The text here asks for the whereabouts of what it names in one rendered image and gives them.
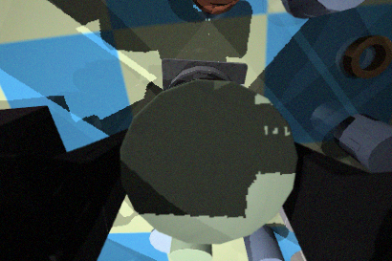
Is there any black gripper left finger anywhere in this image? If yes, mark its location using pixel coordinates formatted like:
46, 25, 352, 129
0, 128, 128, 261

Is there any brown ring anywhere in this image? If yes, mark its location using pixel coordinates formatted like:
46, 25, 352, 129
343, 34, 392, 79

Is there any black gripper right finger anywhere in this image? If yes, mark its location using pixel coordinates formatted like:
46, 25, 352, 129
282, 142, 392, 261

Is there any white cylinder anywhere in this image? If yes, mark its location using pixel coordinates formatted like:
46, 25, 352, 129
279, 207, 294, 232
291, 250, 306, 261

